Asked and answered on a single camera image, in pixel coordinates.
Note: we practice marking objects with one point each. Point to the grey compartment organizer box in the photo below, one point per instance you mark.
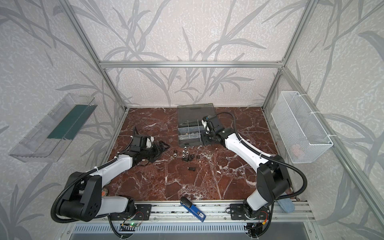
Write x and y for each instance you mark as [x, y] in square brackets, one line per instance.
[191, 131]

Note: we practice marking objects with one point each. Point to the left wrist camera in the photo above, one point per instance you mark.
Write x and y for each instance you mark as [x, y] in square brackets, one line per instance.
[149, 141]

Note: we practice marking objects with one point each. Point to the black screw cluster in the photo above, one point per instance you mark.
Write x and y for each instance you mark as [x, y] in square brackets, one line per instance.
[188, 158]

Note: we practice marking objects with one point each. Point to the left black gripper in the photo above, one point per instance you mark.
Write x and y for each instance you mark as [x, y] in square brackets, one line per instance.
[154, 149]

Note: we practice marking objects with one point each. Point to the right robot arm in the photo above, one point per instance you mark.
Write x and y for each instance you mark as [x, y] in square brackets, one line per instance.
[273, 178]

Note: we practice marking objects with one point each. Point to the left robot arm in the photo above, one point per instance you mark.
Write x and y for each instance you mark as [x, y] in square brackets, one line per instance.
[82, 198]

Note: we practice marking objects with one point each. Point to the clear acrylic wall shelf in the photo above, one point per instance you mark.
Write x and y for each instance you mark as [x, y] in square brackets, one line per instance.
[50, 138]

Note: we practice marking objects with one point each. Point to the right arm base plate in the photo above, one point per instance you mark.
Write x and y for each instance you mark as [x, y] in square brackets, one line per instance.
[244, 212]

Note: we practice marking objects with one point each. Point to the blue black utility knife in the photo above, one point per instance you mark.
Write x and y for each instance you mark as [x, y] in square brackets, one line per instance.
[191, 208]

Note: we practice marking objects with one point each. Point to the white wire mesh basket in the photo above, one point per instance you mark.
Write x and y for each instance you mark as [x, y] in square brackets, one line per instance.
[298, 124]

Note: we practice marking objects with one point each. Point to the aluminium front rail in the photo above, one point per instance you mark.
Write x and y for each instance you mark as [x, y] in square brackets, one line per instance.
[204, 212]

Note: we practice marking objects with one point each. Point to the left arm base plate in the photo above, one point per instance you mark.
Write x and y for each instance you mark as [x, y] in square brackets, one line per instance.
[141, 212]

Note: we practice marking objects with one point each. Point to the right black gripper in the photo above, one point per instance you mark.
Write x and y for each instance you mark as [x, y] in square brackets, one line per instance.
[207, 139]

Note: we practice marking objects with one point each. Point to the pink object in basket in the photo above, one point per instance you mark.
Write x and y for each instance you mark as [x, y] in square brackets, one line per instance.
[297, 151]

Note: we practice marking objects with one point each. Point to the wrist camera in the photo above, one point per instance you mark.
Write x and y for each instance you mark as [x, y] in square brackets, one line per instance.
[149, 141]
[205, 124]

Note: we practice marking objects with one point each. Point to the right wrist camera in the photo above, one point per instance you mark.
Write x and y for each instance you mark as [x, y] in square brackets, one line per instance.
[205, 124]

